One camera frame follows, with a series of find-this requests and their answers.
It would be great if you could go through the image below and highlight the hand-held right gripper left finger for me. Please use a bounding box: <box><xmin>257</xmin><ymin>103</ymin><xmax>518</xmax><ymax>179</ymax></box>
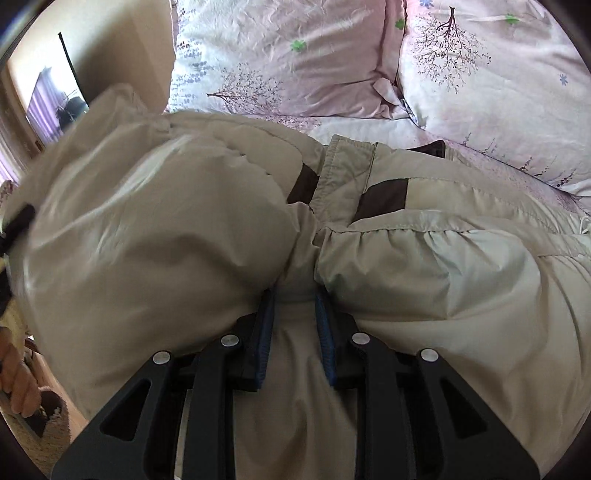
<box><xmin>51</xmin><ymin>288</ymin><xmax>278</xmax><ymax>480</ymax></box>

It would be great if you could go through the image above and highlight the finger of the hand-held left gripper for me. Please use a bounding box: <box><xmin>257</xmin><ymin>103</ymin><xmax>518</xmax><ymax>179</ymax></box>
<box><xmin>0</xmin><ymin>204</ymin><xmax>37</xmax><ymax>256</ymax></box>

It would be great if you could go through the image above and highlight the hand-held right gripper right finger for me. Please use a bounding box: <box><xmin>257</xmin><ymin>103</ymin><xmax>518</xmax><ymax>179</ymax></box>
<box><xmin>314</xmin><ymin>291</ymin><xmax>541</xmax><ymax>480</ymax></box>

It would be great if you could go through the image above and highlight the beige puffer jacket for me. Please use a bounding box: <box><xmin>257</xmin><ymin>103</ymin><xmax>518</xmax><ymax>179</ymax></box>
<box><xmin>7</xmin><ymin>83</ymin><xmax>591</xmax><ymax>480</ymax></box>

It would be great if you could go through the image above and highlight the person's left hand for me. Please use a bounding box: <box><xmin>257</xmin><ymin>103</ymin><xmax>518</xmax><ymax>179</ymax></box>
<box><xmin>0</xmin><ymin>325</ymin><xmax>38</xmax><ymax>419</ymax></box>

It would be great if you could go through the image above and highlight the black flat television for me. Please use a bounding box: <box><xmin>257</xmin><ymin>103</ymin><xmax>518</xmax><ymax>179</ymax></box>
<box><xmin>25</xmin><ymin>31</ymin><xmax>91</xmax><ymax>145</ymax></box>

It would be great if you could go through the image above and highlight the cream fluffy slipper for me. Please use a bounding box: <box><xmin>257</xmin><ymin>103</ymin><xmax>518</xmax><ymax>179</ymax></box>
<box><xmin>8</xmin><ymin>391</ymin><xmax>89</xmax><ymax>468</ymax></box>

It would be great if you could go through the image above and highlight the pink floral pillow with purple leaves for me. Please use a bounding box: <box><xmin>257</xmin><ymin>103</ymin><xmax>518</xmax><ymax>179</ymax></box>
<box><xmin>164</xmin><ymin>0</ymin><xmax>408</xmax><ymax>119</ymax></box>

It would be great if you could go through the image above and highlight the pink floral pillow with tree print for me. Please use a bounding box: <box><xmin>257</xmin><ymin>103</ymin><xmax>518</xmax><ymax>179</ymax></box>
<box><xmin>397</xmin><ymin>0</ymin><xmax>591</xmax><ymax>197</ymax></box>

